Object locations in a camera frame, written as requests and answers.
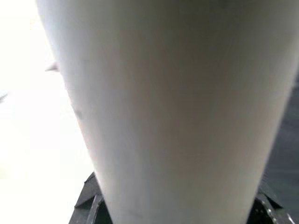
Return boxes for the white plastic table leg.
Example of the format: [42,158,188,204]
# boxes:
[36,0,299,224]

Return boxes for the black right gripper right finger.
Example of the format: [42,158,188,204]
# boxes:
[251,178,294,224]

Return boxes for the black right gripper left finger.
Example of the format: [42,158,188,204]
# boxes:
[68,172,114,224]

